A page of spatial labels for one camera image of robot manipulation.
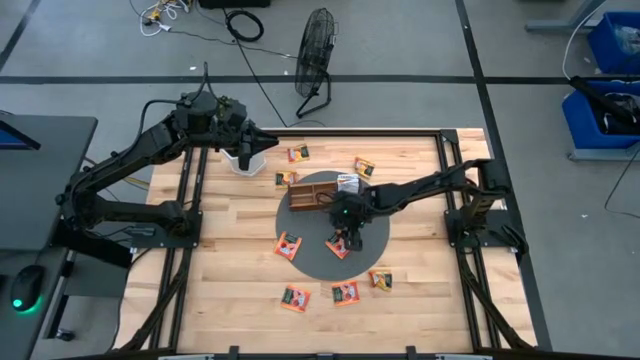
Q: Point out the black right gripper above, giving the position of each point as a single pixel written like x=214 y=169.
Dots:
x=352 y=210

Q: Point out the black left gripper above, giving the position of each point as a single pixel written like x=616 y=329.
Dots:
x=230 y=122

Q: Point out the red fruit tea packet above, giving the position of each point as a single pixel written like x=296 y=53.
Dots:
x=345 y=292
x=288 y=245
x=334 y=246
x=295 y=298

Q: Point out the yellow tea packet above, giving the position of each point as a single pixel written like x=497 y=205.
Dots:
x=285 y=178
x=364 y=167
x=298 y=153
x=380 y=279

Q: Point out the white orange Tazo tea packet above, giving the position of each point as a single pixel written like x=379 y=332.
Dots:
x=348 y=183

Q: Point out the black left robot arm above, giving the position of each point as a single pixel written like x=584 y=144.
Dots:
x=130 y=155

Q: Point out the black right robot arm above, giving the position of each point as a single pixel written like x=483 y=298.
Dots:
x=425 y=187

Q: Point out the wooden tea organizer box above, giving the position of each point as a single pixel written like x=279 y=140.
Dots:
x=305 y=197

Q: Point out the grey round placemat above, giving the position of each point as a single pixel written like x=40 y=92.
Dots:
x=310 y=260

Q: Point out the black floor fan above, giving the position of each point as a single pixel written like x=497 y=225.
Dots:
x=315 y=50

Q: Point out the black equipment case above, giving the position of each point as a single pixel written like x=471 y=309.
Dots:
x=235 y=3

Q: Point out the black desk with monitor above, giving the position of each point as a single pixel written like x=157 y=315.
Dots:
x=45 y=190

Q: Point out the computer monitor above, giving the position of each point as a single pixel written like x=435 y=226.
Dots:
x=12 y=139

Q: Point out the black computer mouse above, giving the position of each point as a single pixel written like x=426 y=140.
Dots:
x=27 y=285

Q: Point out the large blue storage bin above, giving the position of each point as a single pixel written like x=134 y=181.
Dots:
x=585 y=125

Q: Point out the black caster wheel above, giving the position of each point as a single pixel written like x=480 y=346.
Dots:
x=65 y=335

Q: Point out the black stand on bin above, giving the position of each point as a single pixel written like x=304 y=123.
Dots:
x=595 y=97

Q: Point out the black desk with mouse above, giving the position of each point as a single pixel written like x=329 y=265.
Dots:
x=20 y=330

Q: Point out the grey desk foot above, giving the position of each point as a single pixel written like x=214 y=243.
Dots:
x=555 y=25

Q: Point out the small blue storage bin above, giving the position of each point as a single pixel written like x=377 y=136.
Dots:
x=607 y=55

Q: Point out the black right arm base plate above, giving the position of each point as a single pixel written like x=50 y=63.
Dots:
x=452 y=240

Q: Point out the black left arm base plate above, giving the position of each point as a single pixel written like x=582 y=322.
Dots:
x=150 y=242

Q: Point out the silver frame bracket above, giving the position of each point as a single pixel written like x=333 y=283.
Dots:
x=462 y=357
x=185 y=357

